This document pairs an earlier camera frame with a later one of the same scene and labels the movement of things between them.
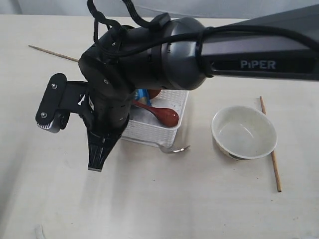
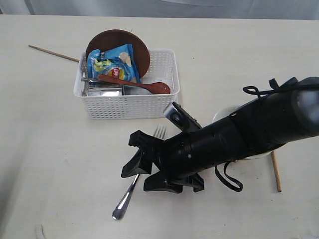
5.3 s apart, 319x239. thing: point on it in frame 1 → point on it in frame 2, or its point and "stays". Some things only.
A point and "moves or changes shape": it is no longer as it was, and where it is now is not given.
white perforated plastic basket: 143,126 moves or changes shape
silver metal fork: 170,151 moves or changes shape
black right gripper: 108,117 → 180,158
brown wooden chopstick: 272,153 stays
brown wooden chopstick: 54,54 stays
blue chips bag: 141,95 moves or changes shape
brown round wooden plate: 153,92 moves or changes shape
